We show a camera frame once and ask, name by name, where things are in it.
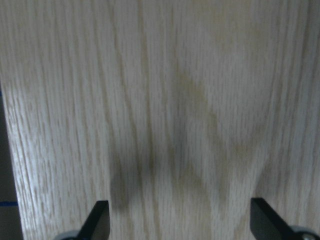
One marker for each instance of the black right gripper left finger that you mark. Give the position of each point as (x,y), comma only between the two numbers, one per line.
(97,226)

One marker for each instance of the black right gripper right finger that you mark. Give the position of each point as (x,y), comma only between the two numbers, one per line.
(266,224)

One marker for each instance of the wooden drawer cabinet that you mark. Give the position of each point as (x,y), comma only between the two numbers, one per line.
(177,112)

